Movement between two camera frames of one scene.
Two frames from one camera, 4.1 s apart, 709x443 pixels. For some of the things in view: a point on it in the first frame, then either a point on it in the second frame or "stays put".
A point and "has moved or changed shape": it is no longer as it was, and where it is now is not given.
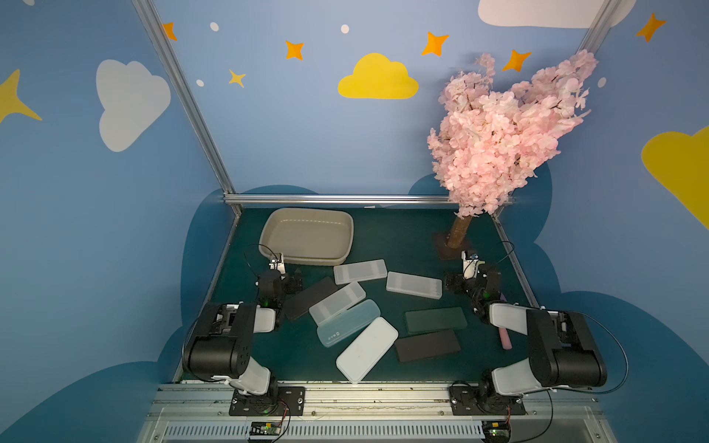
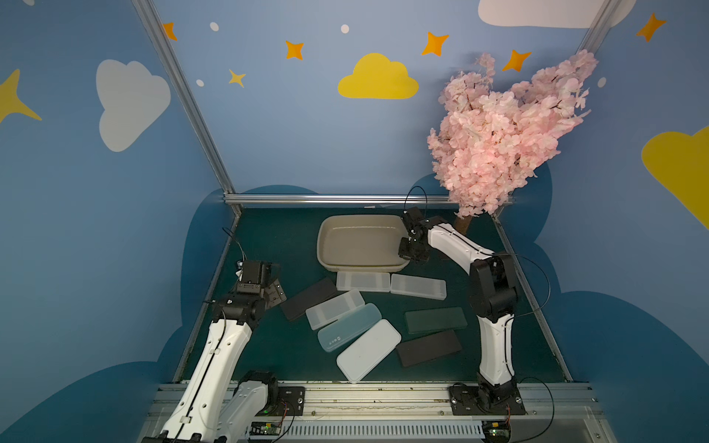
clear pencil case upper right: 414,285 stays put
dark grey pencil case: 301,302 stays put
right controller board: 497,431 stays put
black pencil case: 427,345 stays put
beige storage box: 308,235 -> 359,244
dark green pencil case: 433,319 stays put
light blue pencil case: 355,317 stays put
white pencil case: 365,352 stays put
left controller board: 265,427 stays put
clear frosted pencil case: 336,304 has moved or changed shape
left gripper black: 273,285 -> 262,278
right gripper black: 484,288 -> 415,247
